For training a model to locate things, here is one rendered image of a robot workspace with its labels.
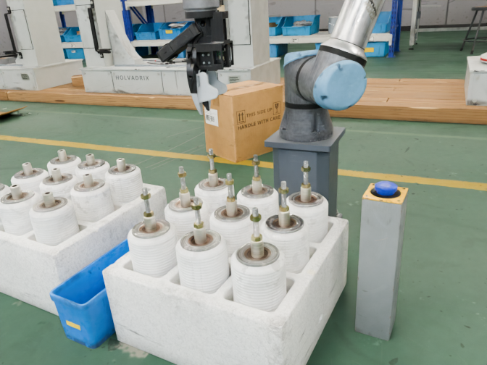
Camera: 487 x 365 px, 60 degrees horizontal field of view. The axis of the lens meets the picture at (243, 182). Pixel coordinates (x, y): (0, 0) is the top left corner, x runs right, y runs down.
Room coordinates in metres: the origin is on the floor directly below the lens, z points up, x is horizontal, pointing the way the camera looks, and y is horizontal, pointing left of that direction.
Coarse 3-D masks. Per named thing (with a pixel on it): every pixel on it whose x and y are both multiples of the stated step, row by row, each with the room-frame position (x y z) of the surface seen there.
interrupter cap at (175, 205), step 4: (192, 196) 0.88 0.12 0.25; (172, 200) 0.86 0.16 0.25; (176, 200) 0.86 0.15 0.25; (192, 200) 0.86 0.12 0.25; (200, 200) 0.85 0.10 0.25; (172, 204) 0.84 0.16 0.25; (176, 204) 0.84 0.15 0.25; (172, 208) 0.82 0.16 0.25; (176, 208) 0.82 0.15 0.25; (180, 208) 0.82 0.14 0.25; (184, 208) 0.82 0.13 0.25; (188, 208) 0.82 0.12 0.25
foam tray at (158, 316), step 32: (128, 256) 0.76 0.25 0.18; (320, 256) 0.71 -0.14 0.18; (128, 288) 0.68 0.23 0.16; (160, 288) 0.64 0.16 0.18; (224, 288) 0.63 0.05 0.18; (288, 288) 0.65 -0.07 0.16; (320, 288) 0.68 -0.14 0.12; (128, 320) 0.69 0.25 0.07; (160, 320) 0.64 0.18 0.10; (192, 320) 0.61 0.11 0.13; (224, 320) 0.57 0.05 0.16; (256, 320) 0.54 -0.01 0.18; (288, 320) 0.54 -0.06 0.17; (320, 320) 0.69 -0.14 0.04; (160, 352) 0.65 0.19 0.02; (192, 352) 0.61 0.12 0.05; (224, 352) 0.58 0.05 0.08; (256, 352) 0.54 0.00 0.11; (288, 352) 0.54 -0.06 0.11
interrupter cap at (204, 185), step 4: (204, 180) 0.97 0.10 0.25; (208, 180) 0.97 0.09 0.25; (220, 180) 0.96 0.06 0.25; (224, 180) 0.96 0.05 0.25; (200, 184) 0.95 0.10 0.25; (204, 184) 0.95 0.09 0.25; (208, 184) 0.95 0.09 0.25; (220, 184) 0.95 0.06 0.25; (224, 184) 0.94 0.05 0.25; (200, 188) 0.93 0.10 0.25; (204, 188) 0.92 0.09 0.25; (208, 188) 0.92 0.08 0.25; (212, 188) 0.92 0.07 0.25; (216, 188) 0.91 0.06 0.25; (220, 188) 0.91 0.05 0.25
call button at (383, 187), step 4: (376, 184) 0.71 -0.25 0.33; (380, 184) 0.71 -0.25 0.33; (384, 184) 0.71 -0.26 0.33; (388, 184) 0.71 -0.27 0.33; (392, 184) 0.71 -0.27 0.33; (376, 188) 0.70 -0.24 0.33; (380, 188) 0.69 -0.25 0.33; (384, 188) 0.69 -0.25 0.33; (388, 188) 0.69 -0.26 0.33; (392, 188) 0.69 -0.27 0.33; (396, 188) 0.69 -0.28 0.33; (380, 192) 0.69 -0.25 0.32; (384, 192) 0.69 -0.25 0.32; (388, 192) 0.69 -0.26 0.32; (392, 192) 0.69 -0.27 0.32
